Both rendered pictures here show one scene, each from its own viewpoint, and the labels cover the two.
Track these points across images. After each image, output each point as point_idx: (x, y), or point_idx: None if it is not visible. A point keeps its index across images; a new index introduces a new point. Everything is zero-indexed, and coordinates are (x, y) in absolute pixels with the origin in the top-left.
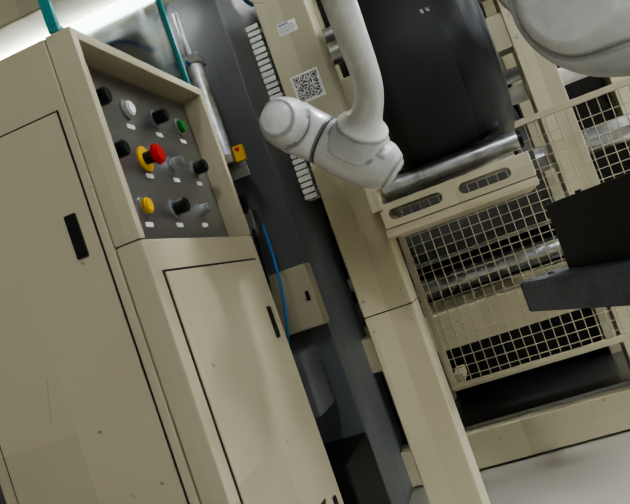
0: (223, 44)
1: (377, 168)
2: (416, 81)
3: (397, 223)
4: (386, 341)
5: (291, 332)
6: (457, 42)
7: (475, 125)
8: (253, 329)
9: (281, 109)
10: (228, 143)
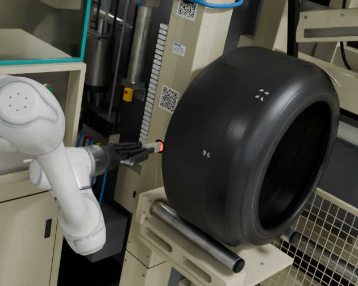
0: None
1: (71, 246)
2: (177, 189)
3: (144, 236)
4: (128, 270)
5: (119, 202)
6: (211, 194)
7: (213, 236)
8: (11, 238)
9: (36, 171)
10: (138, 74)
